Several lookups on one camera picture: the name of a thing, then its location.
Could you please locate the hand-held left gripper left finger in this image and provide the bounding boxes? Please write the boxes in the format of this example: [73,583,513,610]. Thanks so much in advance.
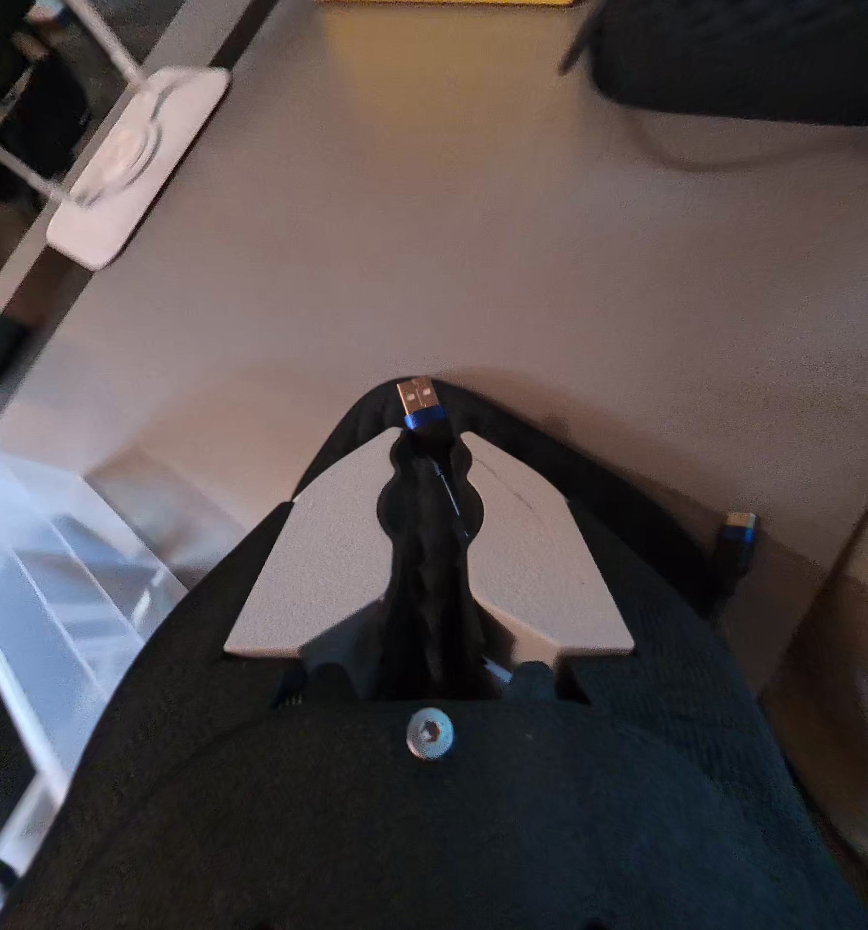
[223,427,407,658]

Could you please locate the black padded wrist rest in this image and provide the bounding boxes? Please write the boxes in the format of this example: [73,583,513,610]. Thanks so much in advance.
[292,376,726,619]
[561,0,868,128]

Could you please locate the blue-ringed USB cable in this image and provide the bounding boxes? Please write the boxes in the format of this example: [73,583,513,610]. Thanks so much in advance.
[395,375,473,542]
[706,511,758,619]

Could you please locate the yellow plastic storage bin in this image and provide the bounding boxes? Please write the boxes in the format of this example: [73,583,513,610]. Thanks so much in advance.
[316,0,576,8]

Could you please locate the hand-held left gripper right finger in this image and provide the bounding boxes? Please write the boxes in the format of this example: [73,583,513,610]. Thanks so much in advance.
[457,431,636,664]

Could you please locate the clear plastic storage bin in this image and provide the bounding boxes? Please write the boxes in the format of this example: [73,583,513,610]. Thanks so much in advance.
[0,439,249,902]

